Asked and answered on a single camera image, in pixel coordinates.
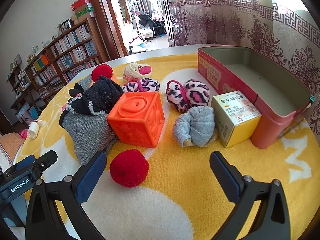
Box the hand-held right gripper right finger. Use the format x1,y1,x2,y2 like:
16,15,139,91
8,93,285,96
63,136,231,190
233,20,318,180
209,151,292,240

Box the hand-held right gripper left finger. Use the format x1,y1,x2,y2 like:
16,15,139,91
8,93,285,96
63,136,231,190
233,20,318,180
25,151,107,240

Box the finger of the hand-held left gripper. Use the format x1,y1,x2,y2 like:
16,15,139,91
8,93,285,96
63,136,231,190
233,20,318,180
14,154,37,170
5,150,58,179

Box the small white plastic bottle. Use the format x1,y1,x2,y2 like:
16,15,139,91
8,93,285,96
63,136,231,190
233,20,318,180
27,121,43,139

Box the red pompom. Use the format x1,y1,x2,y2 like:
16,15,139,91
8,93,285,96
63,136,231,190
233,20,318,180
91,64,113,83
109,149,150,188

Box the grey knit sock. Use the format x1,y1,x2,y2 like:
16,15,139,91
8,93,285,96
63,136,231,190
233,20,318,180
59,110,118,166
74,75,100,90

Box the white yellow medicine box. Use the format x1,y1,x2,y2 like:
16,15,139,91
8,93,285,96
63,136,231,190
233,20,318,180
211,90,262,148

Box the light grey sock ball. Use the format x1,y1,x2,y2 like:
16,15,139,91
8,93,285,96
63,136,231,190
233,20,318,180
173,106,218,147

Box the black fuzzy sock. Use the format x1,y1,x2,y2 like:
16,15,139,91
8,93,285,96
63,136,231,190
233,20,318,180
66,76,124,116

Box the large leopard print earmuffs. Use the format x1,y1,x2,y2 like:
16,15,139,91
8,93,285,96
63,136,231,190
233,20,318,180
166,79,210,113

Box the red tin container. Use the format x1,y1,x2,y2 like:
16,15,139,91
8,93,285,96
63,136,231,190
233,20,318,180
197,45,313,149

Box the small leopard print earmuffs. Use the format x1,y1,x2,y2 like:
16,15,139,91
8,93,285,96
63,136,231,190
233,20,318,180
121,78,160,93

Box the cream pink sock roll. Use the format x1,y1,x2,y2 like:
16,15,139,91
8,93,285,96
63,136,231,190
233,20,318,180
123,62,153,82

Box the brown quilted cushion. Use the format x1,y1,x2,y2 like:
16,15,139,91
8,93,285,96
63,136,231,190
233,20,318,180
0,133,25,167

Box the yellow white blanket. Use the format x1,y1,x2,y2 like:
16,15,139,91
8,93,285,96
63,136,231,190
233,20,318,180
14,52,320,240

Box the small wooden side shelf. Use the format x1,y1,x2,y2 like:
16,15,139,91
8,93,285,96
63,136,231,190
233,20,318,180
6,62,43,123

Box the wooden bookshelf with books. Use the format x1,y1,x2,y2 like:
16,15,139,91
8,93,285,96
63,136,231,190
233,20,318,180
24,17,110,105

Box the green box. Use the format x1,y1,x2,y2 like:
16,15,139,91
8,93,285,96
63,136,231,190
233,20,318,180
76,9,95,18

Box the patterned purple beige curtain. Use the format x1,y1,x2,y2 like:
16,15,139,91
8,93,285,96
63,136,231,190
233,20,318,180
165,0,320,135

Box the red box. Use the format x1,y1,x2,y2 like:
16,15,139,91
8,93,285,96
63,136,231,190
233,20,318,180
71,0,91,11

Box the dark clothes pile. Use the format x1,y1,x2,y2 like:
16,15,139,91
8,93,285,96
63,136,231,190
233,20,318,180
137,12,163,28

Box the dark sliding door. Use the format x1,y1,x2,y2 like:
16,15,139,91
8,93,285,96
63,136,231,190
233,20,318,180
155,0,175,47

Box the photo frame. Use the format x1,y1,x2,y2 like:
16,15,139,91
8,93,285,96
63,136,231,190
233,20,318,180
60,19,73,32

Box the wooden door frame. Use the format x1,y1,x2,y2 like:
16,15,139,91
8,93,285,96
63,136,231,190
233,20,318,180
85,0,128,58

